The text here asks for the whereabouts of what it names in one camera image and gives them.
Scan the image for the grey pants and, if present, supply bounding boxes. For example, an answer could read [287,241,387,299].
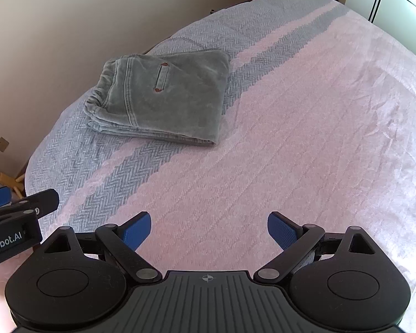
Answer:
[84,49,231,146]

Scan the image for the wooden stand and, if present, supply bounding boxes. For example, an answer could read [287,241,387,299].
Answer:
[0,165,26,200]

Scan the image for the pink and grey blanket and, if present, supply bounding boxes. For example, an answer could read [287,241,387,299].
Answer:
[24,0,416,320]

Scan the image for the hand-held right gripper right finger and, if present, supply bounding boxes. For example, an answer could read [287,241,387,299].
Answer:
[253,211,375,282]

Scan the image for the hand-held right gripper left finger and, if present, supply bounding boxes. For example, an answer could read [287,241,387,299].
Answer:
[43,211,163,282]

